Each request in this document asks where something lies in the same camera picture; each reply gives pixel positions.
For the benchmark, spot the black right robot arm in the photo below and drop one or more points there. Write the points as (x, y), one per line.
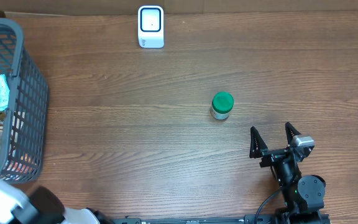
(303, 195)

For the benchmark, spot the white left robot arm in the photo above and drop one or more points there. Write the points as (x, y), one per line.
(41, 206)

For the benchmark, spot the green lid jar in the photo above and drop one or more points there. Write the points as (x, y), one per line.
(221, 105)

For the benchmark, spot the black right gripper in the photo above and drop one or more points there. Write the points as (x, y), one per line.
(258, 147)

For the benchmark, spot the grey plastic basket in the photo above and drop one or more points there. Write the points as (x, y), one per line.
(24, 129)

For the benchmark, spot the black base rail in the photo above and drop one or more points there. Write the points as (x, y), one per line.
(185, 221)

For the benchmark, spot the white barcode scanner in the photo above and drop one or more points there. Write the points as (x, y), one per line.
(150, 27)

